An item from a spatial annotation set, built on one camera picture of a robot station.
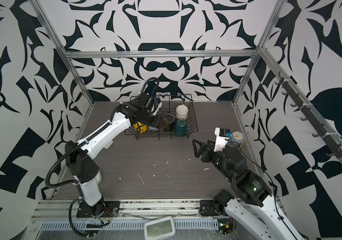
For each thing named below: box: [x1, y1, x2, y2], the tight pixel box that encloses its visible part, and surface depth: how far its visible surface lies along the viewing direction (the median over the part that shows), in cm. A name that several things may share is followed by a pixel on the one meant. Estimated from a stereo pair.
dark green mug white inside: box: [174, 119, 187, 138], surface depth 95 cm
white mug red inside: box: [176, 104, 189, 120], surface depth 105 cm
